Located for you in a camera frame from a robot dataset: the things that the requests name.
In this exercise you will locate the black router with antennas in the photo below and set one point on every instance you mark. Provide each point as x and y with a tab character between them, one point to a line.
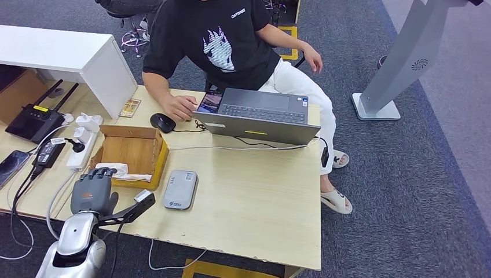
30	122

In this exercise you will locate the beige sandal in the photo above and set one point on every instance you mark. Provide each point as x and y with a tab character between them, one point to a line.
336	200
341	158

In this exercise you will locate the dark round floor object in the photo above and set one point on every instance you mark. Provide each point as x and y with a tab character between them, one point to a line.
382	61

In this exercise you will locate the dark cabinet wooden edge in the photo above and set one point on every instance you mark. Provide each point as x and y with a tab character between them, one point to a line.
287	9

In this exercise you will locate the person's left forearm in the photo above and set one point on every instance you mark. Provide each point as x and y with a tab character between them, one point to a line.
280	38

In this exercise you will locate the white power strip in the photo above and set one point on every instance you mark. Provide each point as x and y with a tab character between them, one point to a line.
82	155

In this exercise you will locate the wooden box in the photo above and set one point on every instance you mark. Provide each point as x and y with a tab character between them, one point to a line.
134	153

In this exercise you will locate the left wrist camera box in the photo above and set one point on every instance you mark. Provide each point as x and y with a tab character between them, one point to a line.
144	195

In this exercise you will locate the person's right hand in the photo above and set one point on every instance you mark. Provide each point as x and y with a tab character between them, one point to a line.
178	107

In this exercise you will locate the black plug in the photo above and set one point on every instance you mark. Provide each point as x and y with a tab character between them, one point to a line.
78	147

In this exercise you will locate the smartphone with lit screen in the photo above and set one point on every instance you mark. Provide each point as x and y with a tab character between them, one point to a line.
211	103

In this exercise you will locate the yellow floor tape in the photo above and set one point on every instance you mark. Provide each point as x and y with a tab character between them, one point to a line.
288	57

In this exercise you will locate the person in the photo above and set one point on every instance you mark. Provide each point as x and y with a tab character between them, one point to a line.
230	57
130	5

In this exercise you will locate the grey card reader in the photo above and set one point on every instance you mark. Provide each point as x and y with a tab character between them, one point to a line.
180	190

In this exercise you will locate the person's left hand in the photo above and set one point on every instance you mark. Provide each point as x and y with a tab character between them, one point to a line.
313	59

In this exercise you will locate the black computer mouse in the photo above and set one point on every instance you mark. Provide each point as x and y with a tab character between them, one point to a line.
162	122

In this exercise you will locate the black power adapter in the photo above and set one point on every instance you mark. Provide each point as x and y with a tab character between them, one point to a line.
48	153

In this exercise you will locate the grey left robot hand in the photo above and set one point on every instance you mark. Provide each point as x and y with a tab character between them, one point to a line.
90	193

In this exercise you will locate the black laptop power brick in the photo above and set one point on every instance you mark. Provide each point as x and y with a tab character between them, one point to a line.
325	157

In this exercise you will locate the grey kiosk stand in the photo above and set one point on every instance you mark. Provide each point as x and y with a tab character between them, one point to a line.
402	57

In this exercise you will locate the grey laptop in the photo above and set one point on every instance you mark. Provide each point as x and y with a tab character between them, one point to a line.
261	130

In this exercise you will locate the person's right forearm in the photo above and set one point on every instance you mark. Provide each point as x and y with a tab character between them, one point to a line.
155	88

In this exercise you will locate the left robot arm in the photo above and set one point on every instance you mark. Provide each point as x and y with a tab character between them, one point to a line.
76	238

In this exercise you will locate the black smartphone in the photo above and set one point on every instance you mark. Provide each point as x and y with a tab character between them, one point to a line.
11	165

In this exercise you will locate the chrome chair base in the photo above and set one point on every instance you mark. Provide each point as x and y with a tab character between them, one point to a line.
134	38

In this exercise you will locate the white cabinet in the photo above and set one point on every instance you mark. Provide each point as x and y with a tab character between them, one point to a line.
57	50

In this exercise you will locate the white tissue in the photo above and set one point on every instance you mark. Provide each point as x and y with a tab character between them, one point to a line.
122	170

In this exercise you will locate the yellow patterned card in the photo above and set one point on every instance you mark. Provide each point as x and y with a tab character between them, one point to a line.
130	108

